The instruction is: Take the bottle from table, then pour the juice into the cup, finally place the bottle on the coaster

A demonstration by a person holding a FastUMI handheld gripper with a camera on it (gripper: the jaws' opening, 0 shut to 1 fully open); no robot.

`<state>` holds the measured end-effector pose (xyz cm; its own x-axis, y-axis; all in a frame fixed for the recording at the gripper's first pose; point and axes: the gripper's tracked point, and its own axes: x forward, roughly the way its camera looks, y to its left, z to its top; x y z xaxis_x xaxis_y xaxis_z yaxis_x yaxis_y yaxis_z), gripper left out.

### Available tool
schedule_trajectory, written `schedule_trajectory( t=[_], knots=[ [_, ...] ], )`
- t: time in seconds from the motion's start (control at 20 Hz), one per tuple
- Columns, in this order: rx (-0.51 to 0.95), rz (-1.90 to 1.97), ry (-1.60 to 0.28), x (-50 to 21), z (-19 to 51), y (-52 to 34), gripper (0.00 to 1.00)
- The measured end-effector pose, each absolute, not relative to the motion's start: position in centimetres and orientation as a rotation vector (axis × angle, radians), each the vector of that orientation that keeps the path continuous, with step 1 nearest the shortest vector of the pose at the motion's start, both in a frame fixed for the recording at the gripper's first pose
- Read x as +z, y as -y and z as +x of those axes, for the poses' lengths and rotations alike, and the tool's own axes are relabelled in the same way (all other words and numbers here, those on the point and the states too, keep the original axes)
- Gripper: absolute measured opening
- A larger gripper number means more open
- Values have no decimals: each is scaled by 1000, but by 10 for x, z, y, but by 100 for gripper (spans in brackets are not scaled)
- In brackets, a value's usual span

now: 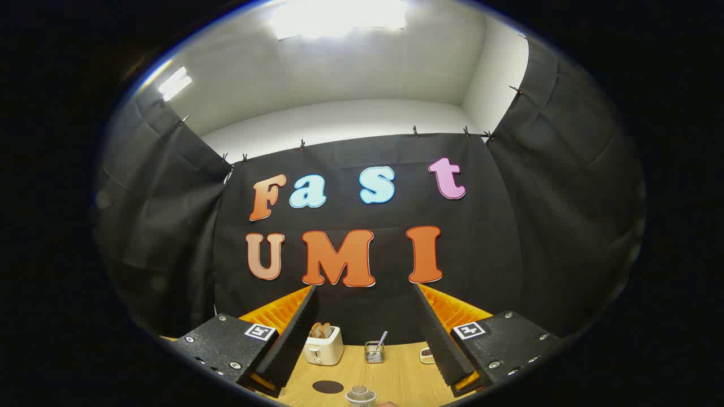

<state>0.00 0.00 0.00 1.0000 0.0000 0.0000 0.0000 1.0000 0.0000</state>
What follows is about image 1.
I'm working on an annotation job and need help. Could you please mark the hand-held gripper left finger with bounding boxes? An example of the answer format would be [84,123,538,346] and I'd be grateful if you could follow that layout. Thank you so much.
[173,285,318,398]

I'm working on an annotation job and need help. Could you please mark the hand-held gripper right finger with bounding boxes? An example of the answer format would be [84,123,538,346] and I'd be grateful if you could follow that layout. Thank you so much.
[411,283,563,398]

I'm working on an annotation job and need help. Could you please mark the clear juice bottle white label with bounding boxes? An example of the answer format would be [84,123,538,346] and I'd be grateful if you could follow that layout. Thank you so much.
[345,386,377,407]

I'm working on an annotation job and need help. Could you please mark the cream toaster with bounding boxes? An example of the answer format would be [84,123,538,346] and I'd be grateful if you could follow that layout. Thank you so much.
[303,325,344,366]

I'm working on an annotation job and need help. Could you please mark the wooden table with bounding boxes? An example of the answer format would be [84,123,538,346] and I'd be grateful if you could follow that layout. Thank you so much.
[161,336,481,407]

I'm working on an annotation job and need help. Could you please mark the small ceiling light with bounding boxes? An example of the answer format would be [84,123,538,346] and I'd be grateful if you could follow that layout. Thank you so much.
[158,66,193,102]

